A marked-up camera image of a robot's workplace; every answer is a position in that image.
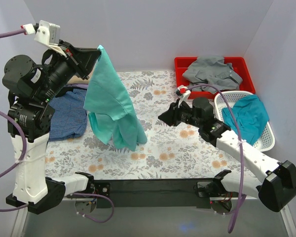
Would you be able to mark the white plastic basket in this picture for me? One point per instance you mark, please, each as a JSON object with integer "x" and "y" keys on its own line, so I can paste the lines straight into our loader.
{"x": 227, "y": 99}

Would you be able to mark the teal blue t shirt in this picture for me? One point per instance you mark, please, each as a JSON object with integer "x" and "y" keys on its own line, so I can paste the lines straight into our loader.
{"x": 251, "y": 117}

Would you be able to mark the floral patterned table mat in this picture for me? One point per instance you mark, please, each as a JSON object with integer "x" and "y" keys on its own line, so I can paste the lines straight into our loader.
{"x": 170, "y": 152}

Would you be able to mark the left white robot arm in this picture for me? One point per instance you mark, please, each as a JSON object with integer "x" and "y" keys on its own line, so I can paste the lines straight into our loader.
{"x": 29, "y": 125}

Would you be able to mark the mint green t shirt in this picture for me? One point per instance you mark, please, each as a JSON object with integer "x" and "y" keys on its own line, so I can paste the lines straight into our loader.
{"x": 110, "y": 109}

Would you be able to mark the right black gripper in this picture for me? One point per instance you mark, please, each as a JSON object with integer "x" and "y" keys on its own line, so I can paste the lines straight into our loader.
{"x": 175, "y": 113}

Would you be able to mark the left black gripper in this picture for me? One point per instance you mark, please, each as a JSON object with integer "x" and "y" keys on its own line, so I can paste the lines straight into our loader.
{"x": 74, "y": 60}

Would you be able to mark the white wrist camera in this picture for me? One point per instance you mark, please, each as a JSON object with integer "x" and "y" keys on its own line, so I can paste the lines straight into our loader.
{"x": 183, "y": 93}
{"x": 46, "y": 33}

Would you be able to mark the folded lavender shirt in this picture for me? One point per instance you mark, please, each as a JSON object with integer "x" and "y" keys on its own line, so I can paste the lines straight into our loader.
{"x": 78, "y": 85}

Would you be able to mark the aluminium frame rail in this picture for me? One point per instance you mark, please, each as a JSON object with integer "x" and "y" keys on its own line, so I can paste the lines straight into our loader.
{"x": 254, "y": 220}

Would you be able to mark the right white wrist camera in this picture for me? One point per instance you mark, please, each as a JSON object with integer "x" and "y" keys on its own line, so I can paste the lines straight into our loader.
{"x": 183, "y": 93}

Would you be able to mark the blue checkered shirt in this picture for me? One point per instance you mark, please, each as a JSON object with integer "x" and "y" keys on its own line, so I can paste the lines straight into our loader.
{"x": 70, "y": 118}

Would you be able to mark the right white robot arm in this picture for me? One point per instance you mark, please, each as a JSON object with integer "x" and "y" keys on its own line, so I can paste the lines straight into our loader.
{"x": 275, "y": 184}

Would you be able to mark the folded beige shirt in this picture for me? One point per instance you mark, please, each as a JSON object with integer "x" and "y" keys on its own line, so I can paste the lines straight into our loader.
{"x": 77, "y": 80}

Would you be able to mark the grey polo shirt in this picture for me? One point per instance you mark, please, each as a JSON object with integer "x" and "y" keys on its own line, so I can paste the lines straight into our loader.
{"x": 212, "y": 70}

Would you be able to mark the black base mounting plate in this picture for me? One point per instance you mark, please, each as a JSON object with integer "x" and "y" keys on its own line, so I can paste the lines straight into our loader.
{"x": 161, "y": 192}

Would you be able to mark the red plastic tray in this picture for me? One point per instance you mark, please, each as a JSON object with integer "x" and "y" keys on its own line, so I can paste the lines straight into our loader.
{"x": 239, "y": 65}

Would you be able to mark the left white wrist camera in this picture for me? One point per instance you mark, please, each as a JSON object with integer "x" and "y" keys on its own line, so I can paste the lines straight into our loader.
{"x": 46, "y": 33}

